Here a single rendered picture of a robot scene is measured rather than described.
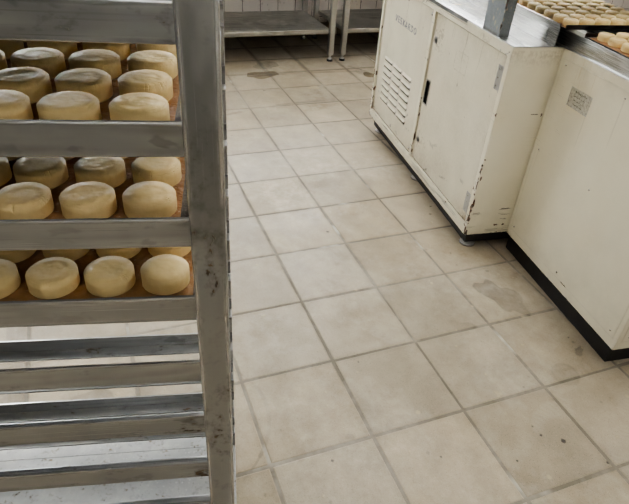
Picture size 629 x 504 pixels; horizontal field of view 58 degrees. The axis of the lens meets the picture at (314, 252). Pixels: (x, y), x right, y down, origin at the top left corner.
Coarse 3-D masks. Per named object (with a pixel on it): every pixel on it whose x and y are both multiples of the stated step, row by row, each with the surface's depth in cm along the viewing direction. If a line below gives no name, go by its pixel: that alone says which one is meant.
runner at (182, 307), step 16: (0, 304) 53; (16, 304) 53; (32, 304) 53; (48, 304) 54; (64, 304) 54; (80, 304) 54; (96, 304) 54; (112, 304) 55; (128, 304) 55; (144, 304) 55; (160, 304) 55; (176, 304) 56; (192, 304) 56; (0, 320) 54; (16, 320) 54; (32, 320) 54; (48, 320) 55; (64, 320) 55; (80, 320) 55; (96, 320) 55; (112, 320) 56; (128, 320) 56; (144, 320) 56; (160, 320) 57; (176, 320) 57
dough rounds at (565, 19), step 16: (528, 0) 210; (544, 0) 212; (560, 0) 214; (576, 0) 220; (592, 0) 219; (560, 16) 192; (576, 16) 194; (592, 16) 195; (608, 16) 197; (624, 16) 198
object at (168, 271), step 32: (0, 256) 61; (32, 256) 63; (64, 256) 62; (96, 256) 64; (128, 256) 63; (160, 256) 61; (0, 288) 56; (32, 288) 57; (64, 288) 57; (96, 288) 57; (128, 288) 59; (160, 288) 58; (192, 288) 60
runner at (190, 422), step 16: (128, 416) 68; (144, 416) 68; (160, 416) 65; (176, 416) 65; (192, 416) 66; (0, 432) 63; (16, 432) 63; (32, 432) 64; (48, 432) 64; (64, 432) 64; (80, 432) 65; (96, 432) 65; (112, 432) 65; (128, 432) 66; (144, 432) 66; (160, 432) 67; (176, 432) 67; (192, 432) 67
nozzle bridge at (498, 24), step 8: (496, 0) 195; (504, 0) 191; (512, 0) 189; (488, 8) 200; (496, 8) 196; (504, 8) 191; (512, 8) 191; (488, 16) 201; (496, 16) 196; (504, 16) 192; (512, 16) 193; (488, 24) 201; (496, 24) 196; (504, 24) 194; (496, 32) 197; (504, 32) 195
